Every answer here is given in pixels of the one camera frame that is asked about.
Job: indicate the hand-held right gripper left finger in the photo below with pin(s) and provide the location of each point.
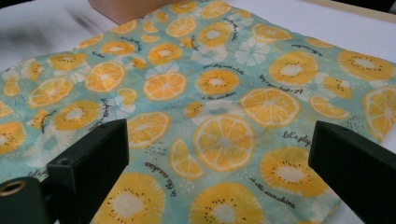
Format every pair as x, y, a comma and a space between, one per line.
90, 161

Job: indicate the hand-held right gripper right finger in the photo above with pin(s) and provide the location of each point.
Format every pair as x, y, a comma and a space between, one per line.
355, 168

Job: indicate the teal apron with orange print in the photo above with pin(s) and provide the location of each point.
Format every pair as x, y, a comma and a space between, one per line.
224, 93

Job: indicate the orange plastic basin grey rim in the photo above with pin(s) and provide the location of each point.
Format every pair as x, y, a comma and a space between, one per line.
124, 9

